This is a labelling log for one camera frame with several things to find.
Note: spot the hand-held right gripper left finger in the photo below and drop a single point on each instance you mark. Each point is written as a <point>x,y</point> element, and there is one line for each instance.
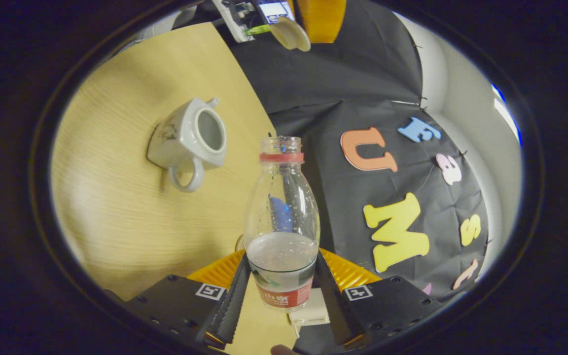
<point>232,305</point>

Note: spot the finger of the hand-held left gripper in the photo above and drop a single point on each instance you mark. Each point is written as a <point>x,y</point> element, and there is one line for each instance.
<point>321,19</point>

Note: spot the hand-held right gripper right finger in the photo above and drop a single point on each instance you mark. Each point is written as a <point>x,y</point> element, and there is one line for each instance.
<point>336,310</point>

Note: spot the round clear coaster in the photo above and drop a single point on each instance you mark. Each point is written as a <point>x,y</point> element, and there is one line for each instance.
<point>239,243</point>

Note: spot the clear plastic water bottle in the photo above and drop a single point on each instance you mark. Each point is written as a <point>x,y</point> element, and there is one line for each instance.
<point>282,256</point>

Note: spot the white ceramic teacup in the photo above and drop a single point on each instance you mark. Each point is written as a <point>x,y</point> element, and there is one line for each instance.
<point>185,143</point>

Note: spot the white toaster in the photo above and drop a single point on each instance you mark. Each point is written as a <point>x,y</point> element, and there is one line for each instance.
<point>311,308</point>

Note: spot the black backdrop cloth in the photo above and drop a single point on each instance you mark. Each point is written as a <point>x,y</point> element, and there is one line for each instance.
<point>363,74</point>

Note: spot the white side desk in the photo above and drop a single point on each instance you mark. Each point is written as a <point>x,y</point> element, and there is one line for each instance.
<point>232,19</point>

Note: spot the ceiling light panel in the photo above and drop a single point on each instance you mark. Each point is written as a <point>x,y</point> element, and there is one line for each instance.
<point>507,116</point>

